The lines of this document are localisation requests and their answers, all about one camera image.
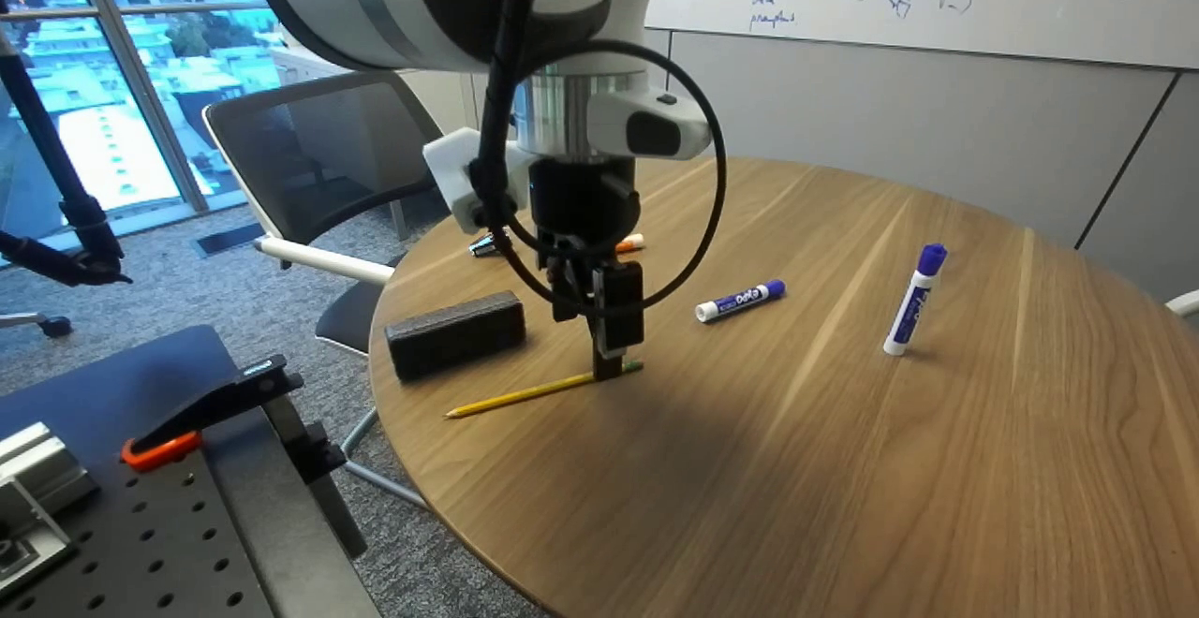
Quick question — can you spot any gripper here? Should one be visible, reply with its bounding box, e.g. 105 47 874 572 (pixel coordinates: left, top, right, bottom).
528 156 646 383

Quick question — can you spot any yellow pencil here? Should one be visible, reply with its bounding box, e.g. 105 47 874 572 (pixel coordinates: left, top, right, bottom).
444 360 646 420

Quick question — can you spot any black whiteboard eraser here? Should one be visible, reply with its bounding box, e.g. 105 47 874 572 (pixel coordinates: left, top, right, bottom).
384 290 527 383

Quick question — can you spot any blue whiteboard marker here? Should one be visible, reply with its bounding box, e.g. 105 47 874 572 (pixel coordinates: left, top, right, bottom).
694 279 788 324
881 243 949 358

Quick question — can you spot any office chair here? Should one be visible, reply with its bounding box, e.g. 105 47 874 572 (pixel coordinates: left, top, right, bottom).
200 69 469 512

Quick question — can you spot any black stand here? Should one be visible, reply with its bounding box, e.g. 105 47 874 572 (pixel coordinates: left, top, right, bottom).
0 0 134 287

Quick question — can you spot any window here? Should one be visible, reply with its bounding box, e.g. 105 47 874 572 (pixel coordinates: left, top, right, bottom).
0 0 287 268

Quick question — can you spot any office chair base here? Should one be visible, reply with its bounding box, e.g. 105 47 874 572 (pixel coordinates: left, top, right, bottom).
0 310 75 339

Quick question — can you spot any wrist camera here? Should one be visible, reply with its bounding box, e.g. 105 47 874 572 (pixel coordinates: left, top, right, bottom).
422 126 537 236

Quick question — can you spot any black clamp with orange handle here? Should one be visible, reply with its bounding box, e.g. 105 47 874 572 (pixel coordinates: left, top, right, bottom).
119 353 372 561

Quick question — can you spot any aluminium bracket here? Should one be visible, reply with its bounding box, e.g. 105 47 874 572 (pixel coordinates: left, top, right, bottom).
0 420 100 597

